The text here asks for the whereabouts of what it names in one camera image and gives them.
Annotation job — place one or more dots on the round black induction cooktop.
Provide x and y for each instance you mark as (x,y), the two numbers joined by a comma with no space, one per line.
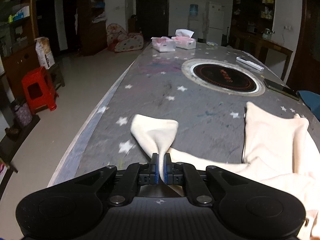
(223,77)

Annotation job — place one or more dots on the white printed carton bag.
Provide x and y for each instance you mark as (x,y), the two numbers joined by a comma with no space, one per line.
(44,52)

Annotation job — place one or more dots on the small green dish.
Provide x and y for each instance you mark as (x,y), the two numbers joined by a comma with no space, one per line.
(211,44)

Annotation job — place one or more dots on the small white pink tissue box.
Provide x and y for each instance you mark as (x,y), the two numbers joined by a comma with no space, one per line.
(163,44)

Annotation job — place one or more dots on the black smartphone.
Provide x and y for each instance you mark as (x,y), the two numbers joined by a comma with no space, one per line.
(281,89)

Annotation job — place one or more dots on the water dispenser with blue bottle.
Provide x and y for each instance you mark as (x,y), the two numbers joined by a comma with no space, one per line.
(193,20)

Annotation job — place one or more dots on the polka dot kids sofa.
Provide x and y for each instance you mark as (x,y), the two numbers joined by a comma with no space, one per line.
(118,40)

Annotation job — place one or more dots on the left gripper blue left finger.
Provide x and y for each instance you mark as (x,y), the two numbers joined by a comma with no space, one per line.
(129,181)

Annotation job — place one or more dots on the grey star pattern tablecloth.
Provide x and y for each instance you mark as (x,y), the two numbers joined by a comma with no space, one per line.
(210,123)

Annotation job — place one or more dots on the cream garment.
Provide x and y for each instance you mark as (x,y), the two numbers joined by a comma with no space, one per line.
(277,152)

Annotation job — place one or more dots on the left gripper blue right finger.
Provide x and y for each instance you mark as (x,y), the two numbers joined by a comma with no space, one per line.
(191,180)

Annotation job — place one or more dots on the red plastic stool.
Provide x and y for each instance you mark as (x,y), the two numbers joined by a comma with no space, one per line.
(39,90)

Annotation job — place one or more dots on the white tissue box with tissue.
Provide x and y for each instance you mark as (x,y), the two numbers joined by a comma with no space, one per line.
(184,39)

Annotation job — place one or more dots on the white refrigerator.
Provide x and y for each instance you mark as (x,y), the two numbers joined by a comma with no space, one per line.
(213,22)

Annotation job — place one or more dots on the dark wooden side table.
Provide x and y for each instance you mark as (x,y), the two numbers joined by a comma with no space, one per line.
(268,51)

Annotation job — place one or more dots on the dark shelf unit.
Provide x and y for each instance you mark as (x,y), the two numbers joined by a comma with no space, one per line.
(18,33)

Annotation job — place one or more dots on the white remote control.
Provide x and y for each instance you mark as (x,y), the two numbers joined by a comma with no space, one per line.
(250,64)

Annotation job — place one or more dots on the blue sofa cushion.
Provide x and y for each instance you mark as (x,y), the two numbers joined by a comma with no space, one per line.
(312,100)

